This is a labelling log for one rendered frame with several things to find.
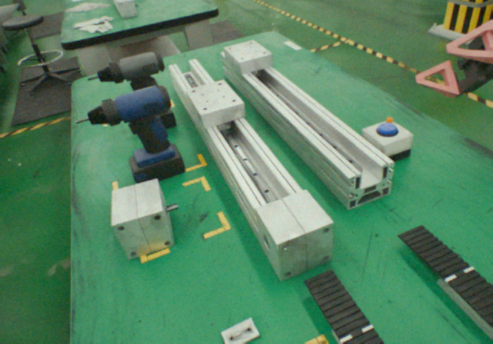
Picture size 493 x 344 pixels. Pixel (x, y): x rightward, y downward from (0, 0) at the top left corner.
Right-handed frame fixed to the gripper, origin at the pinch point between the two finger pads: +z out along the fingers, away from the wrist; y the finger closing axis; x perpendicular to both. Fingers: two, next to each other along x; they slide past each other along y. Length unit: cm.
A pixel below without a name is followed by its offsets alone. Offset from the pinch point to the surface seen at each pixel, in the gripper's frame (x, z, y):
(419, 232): 26.6, 4.3, -8.9
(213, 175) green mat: 8, 39, -31
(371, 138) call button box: 4.8, 3.2, -22.8
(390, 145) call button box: 7.5, 0.2, -20.8
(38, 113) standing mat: -109, 191, -240
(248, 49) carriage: -37, 26, -50
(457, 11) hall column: -169, -184, -220
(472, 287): 35.3, 2.3, -1.3
